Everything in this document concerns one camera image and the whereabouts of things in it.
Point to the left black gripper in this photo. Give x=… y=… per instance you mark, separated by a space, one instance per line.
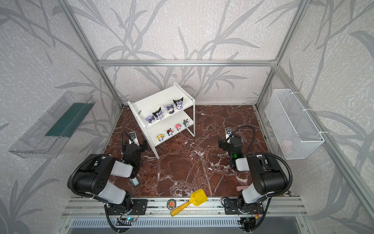
x=136 y=147

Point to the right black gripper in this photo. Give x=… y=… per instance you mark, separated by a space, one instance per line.
x=229 y=143

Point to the yellow doraemon figure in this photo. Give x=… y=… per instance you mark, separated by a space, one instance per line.
x=160 y=137

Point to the purple kuromi figure black bow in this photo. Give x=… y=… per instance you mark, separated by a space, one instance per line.
x=150 y=119

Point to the black hooded kuromi figure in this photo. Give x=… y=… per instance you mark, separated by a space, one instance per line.
x=158 y=114

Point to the pink hat doraemon figure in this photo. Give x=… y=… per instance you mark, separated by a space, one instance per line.
x=178 y=127

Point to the purple striped bow kuromi figure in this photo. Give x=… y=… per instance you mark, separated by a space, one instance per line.
x=169 y=108

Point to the black eared kuromi figure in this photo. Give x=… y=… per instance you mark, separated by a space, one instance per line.
x=179 y=103

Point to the red cap doraemon figure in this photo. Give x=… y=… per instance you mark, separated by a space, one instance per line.
x=170 y=132

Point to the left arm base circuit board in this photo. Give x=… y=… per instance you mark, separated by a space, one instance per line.
x=126 y=221

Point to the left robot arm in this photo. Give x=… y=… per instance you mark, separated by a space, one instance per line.
x=91 y=178

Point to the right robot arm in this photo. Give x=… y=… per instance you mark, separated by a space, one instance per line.
x=271 y=175

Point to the white two-tier metal shelf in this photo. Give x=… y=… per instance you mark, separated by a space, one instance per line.
x=145 y=107

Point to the pink object in basket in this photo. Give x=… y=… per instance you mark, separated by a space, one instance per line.
x=287 y=147

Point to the yellow plastic toy shovel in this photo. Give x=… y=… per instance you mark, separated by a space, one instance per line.
x=197 y=198

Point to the round orange badge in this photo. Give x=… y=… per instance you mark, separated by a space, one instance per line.
x=171 y=204

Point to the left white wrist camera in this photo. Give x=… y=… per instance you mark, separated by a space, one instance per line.
x=133 y=138

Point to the white wire mesh basket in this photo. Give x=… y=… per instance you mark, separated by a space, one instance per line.
x=291 y=121

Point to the clear plastic wall bin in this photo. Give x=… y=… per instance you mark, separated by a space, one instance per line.
x=46 y=138

